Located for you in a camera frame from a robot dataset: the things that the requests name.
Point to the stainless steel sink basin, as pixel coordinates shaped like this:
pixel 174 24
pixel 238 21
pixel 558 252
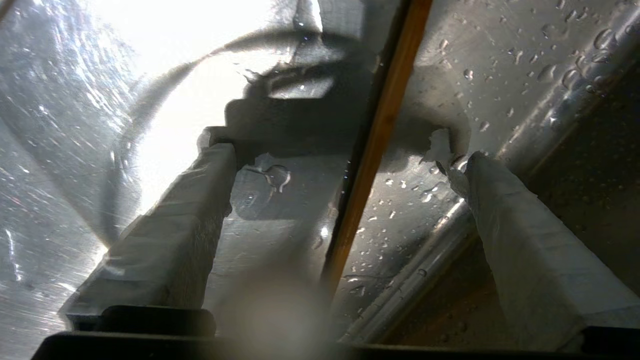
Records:
pixel 500 60

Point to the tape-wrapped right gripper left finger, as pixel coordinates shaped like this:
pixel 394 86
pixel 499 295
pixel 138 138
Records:
pixel 170 240

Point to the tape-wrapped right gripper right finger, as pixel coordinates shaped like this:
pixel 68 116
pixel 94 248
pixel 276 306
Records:
pixel 530 260

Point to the brown wooden chopstick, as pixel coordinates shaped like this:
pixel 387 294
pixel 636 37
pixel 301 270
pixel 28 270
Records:
pixel 385 125

